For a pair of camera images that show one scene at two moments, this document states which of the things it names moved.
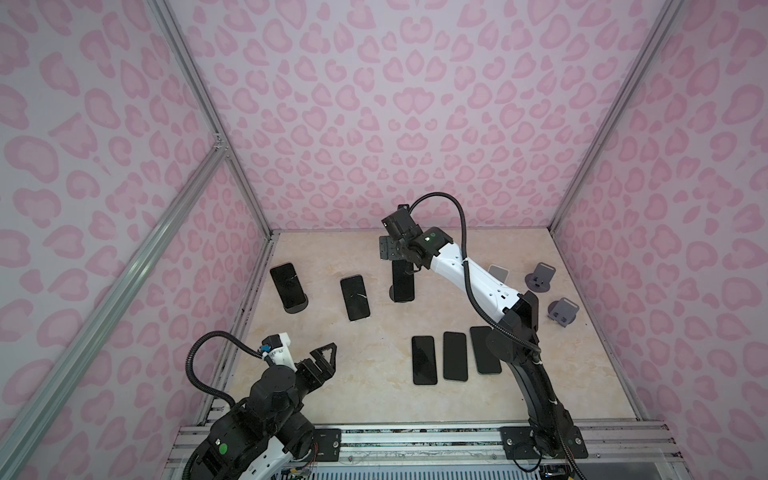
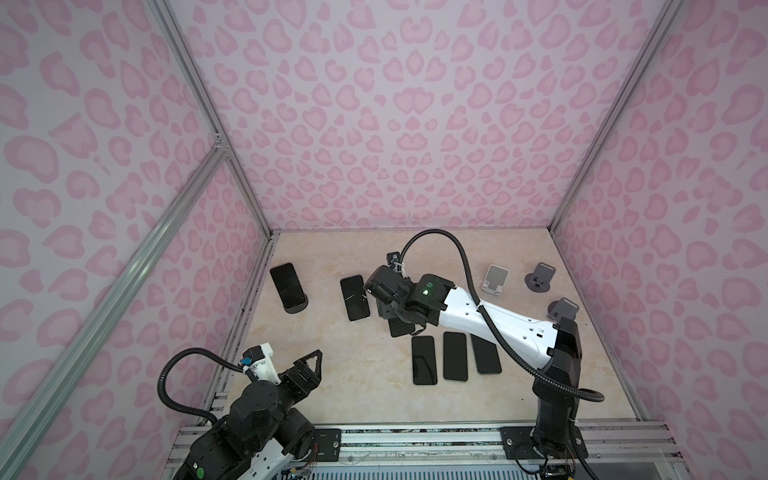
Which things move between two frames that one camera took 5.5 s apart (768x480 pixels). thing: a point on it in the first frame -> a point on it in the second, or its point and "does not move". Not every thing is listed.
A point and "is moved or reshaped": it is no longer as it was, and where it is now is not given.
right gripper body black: [394, 249] -> [390, 309]
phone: [486, 361] does not move
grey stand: [563, 311] does not move
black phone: [454, 352] does not move
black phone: [287, 284] does not move
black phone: [403, 284] is moved or reshaped
